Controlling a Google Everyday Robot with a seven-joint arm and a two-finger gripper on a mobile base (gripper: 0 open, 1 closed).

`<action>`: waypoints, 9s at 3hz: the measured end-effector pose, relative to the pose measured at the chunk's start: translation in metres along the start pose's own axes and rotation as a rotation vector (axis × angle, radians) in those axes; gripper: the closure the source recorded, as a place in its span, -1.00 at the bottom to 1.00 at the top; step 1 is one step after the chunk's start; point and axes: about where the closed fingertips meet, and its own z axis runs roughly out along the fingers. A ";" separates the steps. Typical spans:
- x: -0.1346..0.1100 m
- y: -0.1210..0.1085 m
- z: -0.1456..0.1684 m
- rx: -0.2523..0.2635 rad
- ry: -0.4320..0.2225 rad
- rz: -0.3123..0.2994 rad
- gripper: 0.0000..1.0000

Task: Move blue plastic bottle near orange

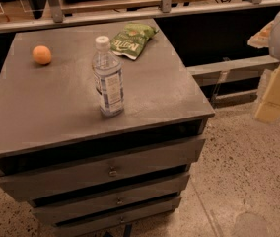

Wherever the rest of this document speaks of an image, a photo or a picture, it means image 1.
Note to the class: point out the grey drawer cabinet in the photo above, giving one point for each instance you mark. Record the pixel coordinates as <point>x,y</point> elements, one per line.
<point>50,114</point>

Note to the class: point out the bottom grey drawer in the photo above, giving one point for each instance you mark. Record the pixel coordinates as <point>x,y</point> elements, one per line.
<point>100,221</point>

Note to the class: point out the green chip bag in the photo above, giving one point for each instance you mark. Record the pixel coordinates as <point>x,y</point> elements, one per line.
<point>132,39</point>

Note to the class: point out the grey drawer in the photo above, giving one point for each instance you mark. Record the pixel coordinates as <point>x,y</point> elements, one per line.
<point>100,221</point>
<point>56,180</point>
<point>113,199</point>

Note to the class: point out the clear plastic water bottle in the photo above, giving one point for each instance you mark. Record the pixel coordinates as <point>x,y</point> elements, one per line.
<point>108,78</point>

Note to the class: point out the middle grey drawer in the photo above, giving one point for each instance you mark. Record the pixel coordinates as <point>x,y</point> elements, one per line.
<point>113,199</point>

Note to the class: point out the grey metal rail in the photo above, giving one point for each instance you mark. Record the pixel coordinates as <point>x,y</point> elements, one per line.
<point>232,82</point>

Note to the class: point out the top grey drawer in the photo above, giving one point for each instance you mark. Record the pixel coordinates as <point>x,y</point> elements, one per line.
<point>56,180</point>

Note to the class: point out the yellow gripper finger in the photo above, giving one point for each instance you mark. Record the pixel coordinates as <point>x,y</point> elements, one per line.
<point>267,107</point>
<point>261,38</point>

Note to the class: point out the orange fruit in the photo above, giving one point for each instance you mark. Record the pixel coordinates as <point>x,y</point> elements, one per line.
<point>42,55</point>

